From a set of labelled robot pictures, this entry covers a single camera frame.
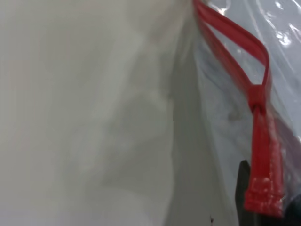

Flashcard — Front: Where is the red zipper slider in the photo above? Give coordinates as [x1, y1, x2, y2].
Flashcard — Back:
[246, 84, 268, 111]

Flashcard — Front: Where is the clear plastic red-zipper bag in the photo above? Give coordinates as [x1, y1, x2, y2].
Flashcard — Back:
[191, 0, 301, 221]

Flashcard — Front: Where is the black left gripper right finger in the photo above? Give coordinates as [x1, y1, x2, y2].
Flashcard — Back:
[283, 196, 301, 226]

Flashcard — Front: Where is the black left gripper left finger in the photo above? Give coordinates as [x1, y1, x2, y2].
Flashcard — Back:
[235, 160, 259, 226]

